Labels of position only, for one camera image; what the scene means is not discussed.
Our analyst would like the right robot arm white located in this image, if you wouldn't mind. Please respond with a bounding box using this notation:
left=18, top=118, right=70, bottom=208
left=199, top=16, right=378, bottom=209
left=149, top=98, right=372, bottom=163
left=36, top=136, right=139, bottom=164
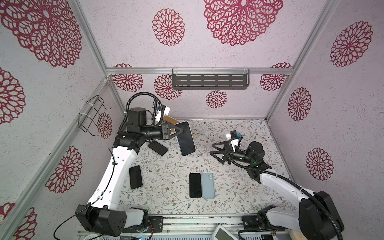
left=210, top=137, right=345, bottom=240

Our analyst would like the white device at bottom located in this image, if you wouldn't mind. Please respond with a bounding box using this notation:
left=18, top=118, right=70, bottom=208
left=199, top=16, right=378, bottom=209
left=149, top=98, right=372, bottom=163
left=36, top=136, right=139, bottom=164
left=211, top=225, right=238, bottom=240

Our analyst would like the black phone with screen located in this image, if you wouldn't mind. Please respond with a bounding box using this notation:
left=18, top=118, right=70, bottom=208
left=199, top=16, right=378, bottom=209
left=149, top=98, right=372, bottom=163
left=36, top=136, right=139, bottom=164
left=189, top=173, right=202, bottom=198

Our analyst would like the grey wall shelf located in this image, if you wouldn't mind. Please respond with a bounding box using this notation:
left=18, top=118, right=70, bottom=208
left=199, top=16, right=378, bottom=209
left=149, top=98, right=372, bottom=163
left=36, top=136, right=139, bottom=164
left=171, top=69, right=250, bottom=90

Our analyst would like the black wire rack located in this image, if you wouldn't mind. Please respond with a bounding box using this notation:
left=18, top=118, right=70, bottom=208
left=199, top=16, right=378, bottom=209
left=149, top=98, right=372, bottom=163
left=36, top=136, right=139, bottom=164
left=78, top=95, right=111, bottom=137

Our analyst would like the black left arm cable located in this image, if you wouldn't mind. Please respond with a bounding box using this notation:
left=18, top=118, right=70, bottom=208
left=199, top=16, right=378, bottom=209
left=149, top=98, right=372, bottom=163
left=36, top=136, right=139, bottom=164
left=124, top=91, right=164, bottom=128

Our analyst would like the metal base rail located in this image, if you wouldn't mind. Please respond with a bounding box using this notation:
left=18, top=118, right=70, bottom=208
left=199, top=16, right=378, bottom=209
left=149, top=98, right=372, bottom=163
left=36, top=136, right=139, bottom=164
left=76, top=213, right=271, bottom=240

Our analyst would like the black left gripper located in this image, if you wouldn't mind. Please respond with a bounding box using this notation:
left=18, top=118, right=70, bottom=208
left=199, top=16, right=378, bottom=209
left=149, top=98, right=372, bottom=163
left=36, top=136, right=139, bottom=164
left=141, top=123, right=183, bottom=141

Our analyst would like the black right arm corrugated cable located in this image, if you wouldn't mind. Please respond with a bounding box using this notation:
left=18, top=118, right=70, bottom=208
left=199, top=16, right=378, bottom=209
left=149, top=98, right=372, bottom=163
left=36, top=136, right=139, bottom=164
left=224, top=137, right=344, bottom=240

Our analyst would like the white tissue box wooden lid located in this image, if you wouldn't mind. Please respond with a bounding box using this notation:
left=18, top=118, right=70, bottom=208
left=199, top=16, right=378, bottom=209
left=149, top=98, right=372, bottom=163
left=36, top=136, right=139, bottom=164
left=163, top=116, right=180, bottom=125

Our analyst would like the light blue phone case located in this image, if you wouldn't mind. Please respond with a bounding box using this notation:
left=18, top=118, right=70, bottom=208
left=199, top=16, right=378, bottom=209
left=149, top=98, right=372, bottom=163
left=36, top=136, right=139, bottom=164
left=201, top=173, right=215, bottom=199

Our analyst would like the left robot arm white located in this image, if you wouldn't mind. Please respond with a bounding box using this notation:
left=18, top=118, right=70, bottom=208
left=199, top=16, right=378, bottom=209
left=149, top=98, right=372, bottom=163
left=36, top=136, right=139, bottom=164
left=75, top=105, right=183, bottom=237

